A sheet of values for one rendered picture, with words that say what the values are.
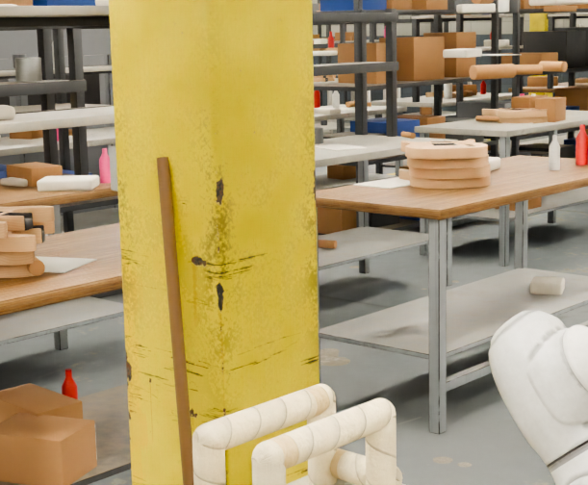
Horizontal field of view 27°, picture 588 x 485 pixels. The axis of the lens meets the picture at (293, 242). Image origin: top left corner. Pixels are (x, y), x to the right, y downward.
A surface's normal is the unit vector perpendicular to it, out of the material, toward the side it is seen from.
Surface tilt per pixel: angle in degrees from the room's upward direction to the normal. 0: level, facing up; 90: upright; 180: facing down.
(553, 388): 83
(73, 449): 90
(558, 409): 87
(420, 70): 90
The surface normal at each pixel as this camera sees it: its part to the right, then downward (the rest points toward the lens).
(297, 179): 0.75, 0.10
